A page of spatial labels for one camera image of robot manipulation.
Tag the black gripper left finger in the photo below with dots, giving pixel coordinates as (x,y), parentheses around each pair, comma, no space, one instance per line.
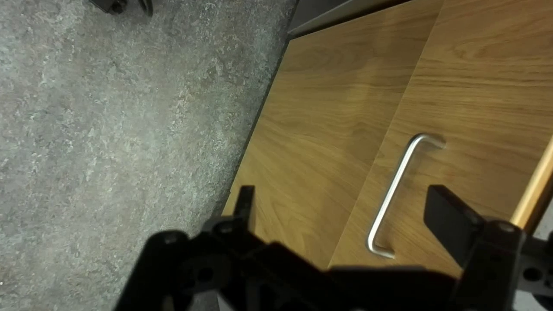
(191,269)

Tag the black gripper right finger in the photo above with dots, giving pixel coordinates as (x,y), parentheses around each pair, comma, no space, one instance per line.
(502,269)

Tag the white drawer with wooden front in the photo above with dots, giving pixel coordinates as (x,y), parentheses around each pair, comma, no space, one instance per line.
(485,86)

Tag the wooden lower cabinet panel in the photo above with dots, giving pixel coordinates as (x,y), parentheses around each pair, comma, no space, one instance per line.
(323,143)

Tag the black caster wheel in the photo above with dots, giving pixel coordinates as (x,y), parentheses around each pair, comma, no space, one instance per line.
(124,5)

